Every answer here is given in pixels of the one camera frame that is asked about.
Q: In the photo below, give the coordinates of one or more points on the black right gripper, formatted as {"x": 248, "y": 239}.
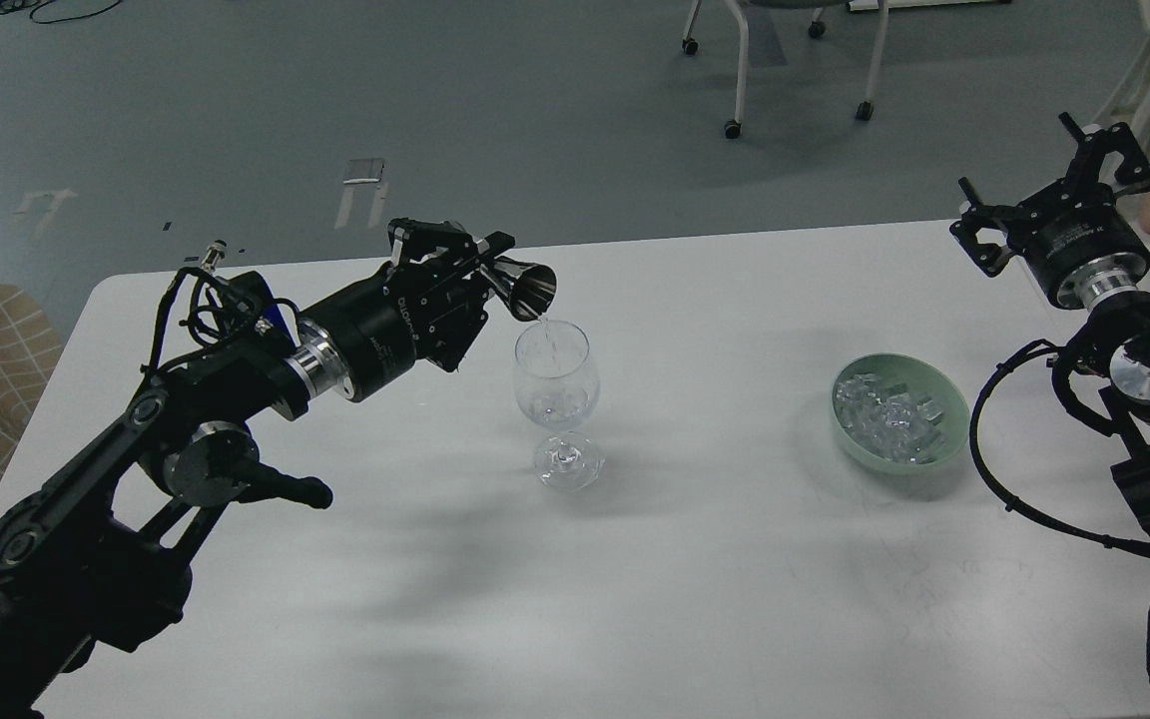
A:
{"x": 1084, "y": 245}

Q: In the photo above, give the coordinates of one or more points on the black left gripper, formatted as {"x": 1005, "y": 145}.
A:
{"x": 426, "y": 303}

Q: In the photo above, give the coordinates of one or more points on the steel cocktail jigger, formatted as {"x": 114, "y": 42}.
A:
{"x": 527, "y": 290}

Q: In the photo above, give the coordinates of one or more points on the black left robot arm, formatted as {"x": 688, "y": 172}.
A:
{"x": 102, "y": 551}

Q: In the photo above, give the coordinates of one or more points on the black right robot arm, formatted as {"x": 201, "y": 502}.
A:
{"x": 1100, "y": 376}

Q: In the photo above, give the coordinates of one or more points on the clear wine glass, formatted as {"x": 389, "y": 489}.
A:
{"x": 556, "y": 386}

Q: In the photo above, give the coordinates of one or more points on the pile of clear ice cubes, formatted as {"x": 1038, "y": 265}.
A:
{"x": 887, "y": 418}

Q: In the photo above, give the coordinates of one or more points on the silver floor plate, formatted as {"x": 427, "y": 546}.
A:
{"x": 363, "y": 171}

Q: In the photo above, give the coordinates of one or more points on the white rolling chair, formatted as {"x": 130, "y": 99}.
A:
{"x": 760, "y": 45}

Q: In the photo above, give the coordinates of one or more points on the green bowl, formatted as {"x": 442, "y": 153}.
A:
{"x": 921, "y": 376}

